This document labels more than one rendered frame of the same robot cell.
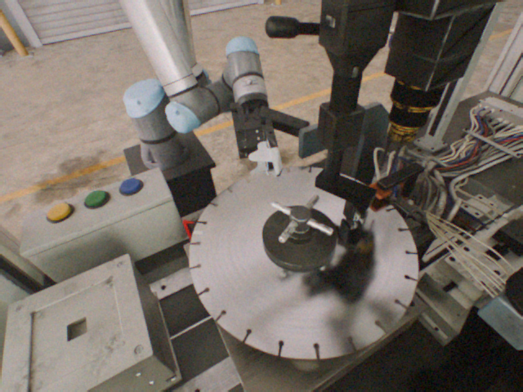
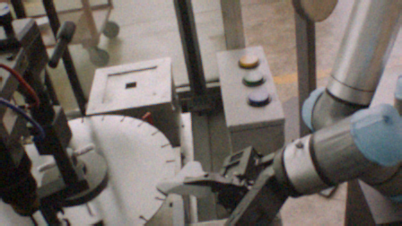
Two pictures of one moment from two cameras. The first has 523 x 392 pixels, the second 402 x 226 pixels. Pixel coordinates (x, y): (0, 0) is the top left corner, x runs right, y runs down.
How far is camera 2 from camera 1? 0.86 m
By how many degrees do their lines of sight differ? 81
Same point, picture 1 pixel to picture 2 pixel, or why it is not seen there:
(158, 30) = (353, 14)
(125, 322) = (115, 102)
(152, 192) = (240, 113)
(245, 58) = (337, 127)
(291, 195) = (120, 188)
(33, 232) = (235, 54)
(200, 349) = not seen: hidden behind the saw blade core
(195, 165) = (376, 200)
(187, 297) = not seen: hidden behind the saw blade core
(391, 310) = not seen: outside the picture
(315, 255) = (48, 176)
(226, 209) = (142, 140)
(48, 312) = (152, 73)
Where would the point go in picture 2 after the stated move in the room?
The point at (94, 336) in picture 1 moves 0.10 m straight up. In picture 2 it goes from (118, 92) to (107, 53)
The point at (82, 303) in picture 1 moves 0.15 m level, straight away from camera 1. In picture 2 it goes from (146, 85) to (204, 58)
